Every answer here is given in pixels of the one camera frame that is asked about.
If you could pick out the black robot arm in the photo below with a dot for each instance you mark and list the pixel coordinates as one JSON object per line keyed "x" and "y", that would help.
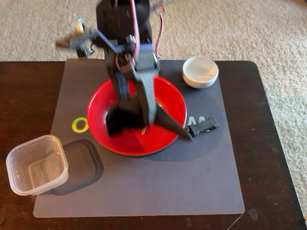
{"x": 115, "y": 19}

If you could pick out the small white bowl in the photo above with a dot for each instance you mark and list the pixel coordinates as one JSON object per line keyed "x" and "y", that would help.
{"x": 200, "y": 72}

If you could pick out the grey desk mat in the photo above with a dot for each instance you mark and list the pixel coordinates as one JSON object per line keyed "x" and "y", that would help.
{"x": 168, "y": 179}

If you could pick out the red bowl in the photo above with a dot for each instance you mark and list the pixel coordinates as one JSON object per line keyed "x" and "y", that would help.
{"x": 168, "y": 95}

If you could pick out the black printed jaw part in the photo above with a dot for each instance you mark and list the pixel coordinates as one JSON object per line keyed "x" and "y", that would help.
{"x": 124, "y": 119}

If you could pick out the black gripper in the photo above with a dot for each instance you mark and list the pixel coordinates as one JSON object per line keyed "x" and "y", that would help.
{"x": 147, "y": 96}

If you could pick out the yellow rubber band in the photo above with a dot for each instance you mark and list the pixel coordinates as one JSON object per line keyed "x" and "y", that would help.
{"x": 143, "y": 131}

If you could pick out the small black clip part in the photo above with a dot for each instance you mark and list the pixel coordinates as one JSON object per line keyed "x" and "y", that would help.
{"x": 204, "y": 126}

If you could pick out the clear plastic container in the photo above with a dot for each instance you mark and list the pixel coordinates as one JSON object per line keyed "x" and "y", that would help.
{"x": 36, "y": 165}

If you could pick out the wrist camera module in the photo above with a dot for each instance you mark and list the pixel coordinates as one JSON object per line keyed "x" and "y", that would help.
{"x": 74, "y": 39}

